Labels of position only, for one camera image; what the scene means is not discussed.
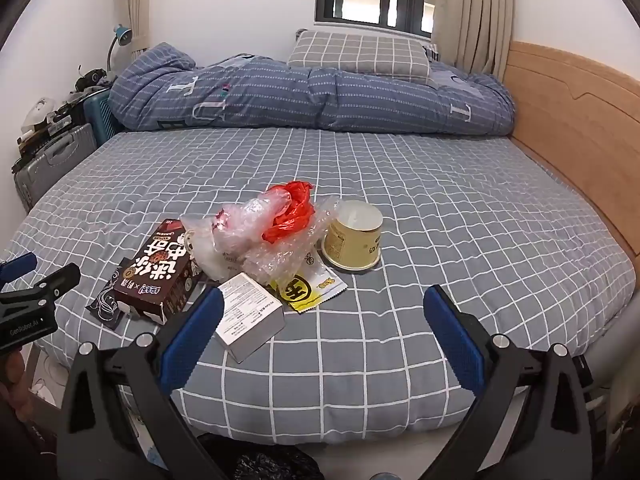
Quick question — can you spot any black snack wrapper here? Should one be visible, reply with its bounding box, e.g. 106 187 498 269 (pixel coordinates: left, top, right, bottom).
86 258 131 330

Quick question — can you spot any brown snack box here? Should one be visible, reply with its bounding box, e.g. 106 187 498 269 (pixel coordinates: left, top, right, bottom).
113 219 202 325

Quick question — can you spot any white cardboard box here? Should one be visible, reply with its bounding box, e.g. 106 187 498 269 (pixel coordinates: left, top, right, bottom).
216 273 285 363

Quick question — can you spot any bubble wrap sheet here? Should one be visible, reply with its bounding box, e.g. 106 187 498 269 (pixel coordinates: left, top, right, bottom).
241 196 341 288

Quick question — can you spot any yellow paper cup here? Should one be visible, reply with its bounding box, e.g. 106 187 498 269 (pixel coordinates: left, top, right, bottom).
320 200 383 272

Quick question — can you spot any red plastic bag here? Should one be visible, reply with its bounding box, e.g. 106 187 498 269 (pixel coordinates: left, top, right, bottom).
262 181 314 244

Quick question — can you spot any white plastic bag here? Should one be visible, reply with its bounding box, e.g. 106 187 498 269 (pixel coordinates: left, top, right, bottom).
180 216 239 283

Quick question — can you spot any clear bag with red print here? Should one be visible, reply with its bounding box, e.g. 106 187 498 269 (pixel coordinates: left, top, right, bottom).
213 188 292 257

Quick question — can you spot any black trash bin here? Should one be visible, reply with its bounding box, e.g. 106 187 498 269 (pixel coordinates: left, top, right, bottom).
198 434 324 480

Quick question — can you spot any person's left hand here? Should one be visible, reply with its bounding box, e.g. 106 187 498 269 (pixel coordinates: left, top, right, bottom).
1 348 32 422

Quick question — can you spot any grey suitcase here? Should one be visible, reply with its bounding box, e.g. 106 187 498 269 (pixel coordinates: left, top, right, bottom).
12 124 96 212

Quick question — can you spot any white helmet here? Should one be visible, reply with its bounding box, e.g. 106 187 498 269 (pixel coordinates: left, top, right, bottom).
21 98 55 132

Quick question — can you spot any teal storage crate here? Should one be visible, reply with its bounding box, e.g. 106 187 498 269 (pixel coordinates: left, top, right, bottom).
82 89 122 148

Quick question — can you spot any grey checked bed sheet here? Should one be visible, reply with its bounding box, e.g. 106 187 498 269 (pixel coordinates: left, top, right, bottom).
1 128 636 444

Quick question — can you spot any blue striped folded duvet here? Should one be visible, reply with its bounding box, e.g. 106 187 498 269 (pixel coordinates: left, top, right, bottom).
108 42 516 136

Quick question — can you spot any yellow white snack wrapper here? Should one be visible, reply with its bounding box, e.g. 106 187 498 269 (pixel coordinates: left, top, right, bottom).
271 249 347 314

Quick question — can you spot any teal desk lamp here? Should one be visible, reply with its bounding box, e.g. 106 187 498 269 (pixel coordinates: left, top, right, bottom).
106 24 132 73

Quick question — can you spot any wooden headboard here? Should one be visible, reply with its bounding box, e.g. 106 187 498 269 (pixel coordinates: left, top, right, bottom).
504 41 639 260

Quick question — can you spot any grey checked pillow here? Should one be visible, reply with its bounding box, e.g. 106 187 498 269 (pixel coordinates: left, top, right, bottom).
288 29 431 84

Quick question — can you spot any beige curtain right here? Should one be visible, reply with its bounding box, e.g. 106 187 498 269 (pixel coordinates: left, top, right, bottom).
432 0 514 80

